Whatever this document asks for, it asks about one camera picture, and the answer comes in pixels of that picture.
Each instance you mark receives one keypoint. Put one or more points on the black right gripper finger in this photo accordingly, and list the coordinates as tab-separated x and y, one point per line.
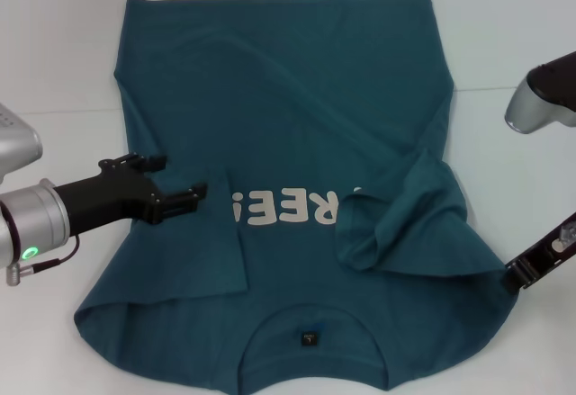
513	282

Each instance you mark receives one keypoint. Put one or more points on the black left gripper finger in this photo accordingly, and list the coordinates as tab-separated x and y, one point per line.
180	199
153	163

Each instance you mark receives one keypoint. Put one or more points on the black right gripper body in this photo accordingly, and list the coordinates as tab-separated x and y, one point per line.
546	251

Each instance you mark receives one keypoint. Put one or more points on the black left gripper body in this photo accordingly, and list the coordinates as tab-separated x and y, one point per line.
103	197

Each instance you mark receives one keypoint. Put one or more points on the teal t-shirt with white print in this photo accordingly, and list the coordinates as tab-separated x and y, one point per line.
270	75

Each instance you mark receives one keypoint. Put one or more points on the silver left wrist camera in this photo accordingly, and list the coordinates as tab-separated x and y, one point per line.
18	138

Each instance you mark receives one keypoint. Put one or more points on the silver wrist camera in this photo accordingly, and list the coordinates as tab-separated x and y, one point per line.
18	138
540	98

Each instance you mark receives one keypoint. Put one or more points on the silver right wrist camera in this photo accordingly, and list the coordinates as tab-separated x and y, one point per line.
540	98

